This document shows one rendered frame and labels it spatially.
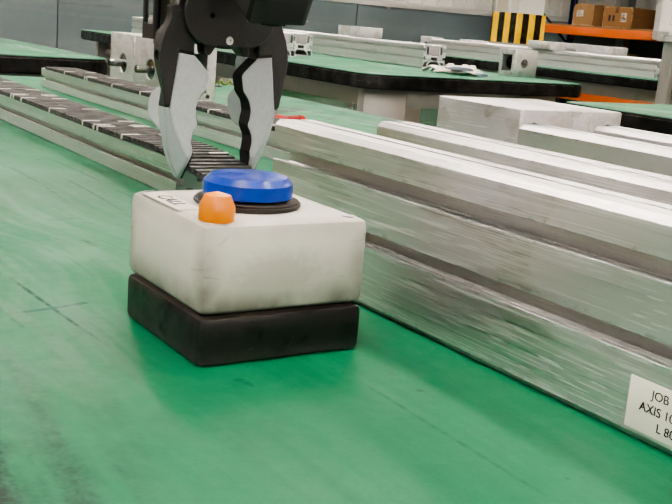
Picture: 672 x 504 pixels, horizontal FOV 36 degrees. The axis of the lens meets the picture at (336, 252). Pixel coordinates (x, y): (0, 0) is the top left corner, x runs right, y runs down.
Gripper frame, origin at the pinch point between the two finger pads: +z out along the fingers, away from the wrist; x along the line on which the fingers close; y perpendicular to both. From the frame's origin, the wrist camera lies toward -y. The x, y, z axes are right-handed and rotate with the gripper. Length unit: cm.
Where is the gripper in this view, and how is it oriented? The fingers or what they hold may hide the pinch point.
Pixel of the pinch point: (217, 162)
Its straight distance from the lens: 78.2
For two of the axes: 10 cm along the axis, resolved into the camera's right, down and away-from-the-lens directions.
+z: -0.8, 9.7, 2.2
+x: -8.4, 0.5, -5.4
